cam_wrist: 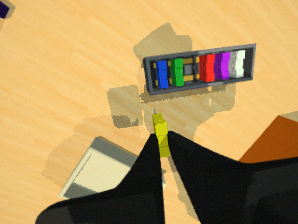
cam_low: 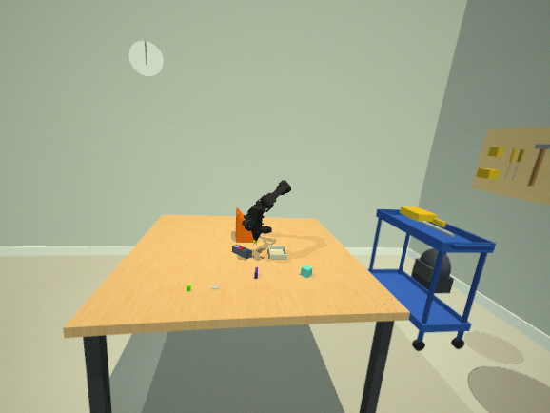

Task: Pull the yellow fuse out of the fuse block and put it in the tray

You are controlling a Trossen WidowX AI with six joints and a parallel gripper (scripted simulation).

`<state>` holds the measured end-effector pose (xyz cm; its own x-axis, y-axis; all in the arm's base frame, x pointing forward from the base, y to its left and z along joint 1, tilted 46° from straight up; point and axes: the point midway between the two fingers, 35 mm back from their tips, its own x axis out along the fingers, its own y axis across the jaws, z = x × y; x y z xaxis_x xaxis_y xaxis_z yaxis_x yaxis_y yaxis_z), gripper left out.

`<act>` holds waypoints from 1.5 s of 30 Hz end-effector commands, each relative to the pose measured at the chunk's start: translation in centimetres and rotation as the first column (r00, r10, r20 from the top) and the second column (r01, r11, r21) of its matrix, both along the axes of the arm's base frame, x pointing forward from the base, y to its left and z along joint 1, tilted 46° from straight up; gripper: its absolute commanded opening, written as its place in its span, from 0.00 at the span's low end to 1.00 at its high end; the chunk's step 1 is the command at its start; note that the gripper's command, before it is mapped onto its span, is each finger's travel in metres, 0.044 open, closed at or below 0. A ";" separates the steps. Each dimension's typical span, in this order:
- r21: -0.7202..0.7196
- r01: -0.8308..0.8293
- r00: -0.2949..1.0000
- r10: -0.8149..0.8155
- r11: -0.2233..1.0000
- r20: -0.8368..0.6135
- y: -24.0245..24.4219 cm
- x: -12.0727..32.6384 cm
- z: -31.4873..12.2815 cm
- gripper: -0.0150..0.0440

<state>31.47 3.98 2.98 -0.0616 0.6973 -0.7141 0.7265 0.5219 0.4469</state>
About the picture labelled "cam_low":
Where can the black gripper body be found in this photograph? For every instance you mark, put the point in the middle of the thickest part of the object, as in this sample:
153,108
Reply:
263,229

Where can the teal block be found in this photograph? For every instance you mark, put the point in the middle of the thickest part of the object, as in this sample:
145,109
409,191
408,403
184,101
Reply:
306,271

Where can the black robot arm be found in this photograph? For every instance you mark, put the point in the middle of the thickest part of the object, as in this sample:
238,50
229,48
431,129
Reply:
265,202

